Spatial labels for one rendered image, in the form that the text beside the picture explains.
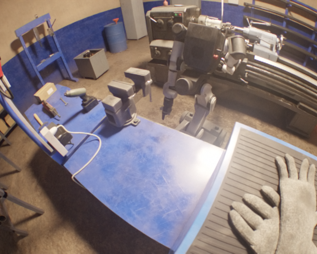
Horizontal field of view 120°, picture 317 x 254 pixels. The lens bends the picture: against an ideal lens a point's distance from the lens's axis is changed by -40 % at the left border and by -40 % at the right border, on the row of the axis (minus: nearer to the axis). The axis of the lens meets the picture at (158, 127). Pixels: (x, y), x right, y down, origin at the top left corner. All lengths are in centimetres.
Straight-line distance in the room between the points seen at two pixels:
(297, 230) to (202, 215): 17
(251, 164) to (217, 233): 15
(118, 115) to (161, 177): 39
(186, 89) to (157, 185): 60
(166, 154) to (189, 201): 26
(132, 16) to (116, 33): 113
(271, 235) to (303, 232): 6
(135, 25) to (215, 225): 550
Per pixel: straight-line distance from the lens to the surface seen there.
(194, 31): 101
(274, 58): 217
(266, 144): 36
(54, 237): 202
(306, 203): 33
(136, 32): 559
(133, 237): 156
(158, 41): 235
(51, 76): 441
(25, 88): 425
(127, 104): 85
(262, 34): 216
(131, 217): 68
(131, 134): 86
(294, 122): 257
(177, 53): 119
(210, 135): 171
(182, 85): 98
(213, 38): 96
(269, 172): 33
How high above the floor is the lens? 151
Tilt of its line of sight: 49 degrees down
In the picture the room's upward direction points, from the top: 9 degrees counter-clockwise
